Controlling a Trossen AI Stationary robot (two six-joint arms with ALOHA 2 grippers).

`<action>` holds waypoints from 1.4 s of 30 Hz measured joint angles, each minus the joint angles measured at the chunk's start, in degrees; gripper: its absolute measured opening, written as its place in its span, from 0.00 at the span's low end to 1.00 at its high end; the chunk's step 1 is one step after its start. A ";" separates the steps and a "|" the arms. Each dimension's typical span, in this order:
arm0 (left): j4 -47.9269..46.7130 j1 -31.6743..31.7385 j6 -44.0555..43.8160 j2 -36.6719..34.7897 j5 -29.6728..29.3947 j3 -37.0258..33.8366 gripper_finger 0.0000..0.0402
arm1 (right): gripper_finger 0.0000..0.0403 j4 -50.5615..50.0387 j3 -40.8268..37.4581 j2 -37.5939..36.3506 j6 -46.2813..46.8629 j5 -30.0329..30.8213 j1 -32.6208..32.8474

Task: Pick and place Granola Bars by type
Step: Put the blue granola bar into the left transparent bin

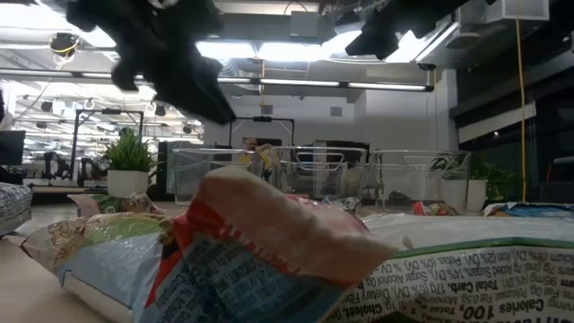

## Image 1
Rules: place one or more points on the green blue granola bar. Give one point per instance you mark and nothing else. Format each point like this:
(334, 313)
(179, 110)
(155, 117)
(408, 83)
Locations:
(112, 264)

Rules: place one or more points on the black metal frame rig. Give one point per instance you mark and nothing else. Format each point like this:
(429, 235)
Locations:
(110, 111)
(262, 119)

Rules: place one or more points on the grass plant in white pot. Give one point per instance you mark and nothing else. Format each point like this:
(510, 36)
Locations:
(127, 179)

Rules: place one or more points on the black monitor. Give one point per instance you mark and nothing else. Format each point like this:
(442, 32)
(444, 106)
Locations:
(11, 148)

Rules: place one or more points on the white ceiling box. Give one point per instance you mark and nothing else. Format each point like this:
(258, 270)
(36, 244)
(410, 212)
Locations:
(518, 10)

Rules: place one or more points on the black background robot arm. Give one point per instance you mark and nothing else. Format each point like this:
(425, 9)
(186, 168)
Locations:
(51, 166)
(87, 170)

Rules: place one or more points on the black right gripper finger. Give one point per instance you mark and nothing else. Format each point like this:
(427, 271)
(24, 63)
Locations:
(376, 40)

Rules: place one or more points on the grey ceiling box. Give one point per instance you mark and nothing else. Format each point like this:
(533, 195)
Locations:
(304, 24)

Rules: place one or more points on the grey woven round mat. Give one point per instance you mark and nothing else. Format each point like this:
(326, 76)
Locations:
(13, 204)

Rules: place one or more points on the grey wall vent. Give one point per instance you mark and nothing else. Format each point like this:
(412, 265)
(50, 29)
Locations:
(266, 110)
(336, 111)

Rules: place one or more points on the white label granola bar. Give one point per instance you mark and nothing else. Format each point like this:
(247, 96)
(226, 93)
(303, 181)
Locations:
(471, 278)

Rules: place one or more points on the leafy plant in white pot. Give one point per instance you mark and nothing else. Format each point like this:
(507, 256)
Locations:
(475, 195)

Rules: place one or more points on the blue granola bar wrapper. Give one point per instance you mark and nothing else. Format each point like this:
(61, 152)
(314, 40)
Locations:
(533, 210)

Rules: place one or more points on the clear plastic bin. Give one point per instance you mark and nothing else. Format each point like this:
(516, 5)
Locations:
(412, 179)
(318, 179)
(193, 175)

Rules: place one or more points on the black ceiling camera mount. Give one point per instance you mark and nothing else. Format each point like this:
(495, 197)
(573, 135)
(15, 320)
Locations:
(64, 44)

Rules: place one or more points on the person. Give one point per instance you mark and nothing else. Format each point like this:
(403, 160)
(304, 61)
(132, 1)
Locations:
(250, 144)

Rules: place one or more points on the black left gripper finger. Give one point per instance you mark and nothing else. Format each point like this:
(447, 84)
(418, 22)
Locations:
(193, 89)
(127, 76)

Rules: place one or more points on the long ceiling light bar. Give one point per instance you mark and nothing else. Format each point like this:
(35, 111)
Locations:
(314, 82)

